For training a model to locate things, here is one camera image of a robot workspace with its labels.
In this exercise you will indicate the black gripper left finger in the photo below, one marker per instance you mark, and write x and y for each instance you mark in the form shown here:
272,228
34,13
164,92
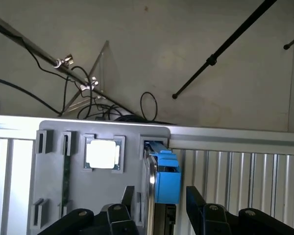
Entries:
117,220

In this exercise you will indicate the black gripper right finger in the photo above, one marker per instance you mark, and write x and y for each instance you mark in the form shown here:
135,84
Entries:
215,220

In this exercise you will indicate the grey plastic parts rack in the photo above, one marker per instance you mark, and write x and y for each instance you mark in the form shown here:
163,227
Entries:
100,186

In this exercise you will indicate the green RAM stick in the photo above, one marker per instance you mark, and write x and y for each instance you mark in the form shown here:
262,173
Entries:
66,181

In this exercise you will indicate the silver CPU chip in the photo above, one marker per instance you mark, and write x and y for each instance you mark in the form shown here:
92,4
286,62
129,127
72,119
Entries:
101,154

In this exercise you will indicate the silver pole clamp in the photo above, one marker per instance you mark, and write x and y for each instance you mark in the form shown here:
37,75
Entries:
63,61
89,84

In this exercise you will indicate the clear acrylic triangular panel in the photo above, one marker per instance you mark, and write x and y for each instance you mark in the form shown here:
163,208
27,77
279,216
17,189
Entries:
110,71

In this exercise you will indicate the black tripod leg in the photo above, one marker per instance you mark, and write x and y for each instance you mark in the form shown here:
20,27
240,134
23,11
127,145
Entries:
212,60
287,46

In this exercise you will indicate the silver stand pole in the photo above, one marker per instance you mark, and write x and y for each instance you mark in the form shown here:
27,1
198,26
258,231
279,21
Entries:
39,53

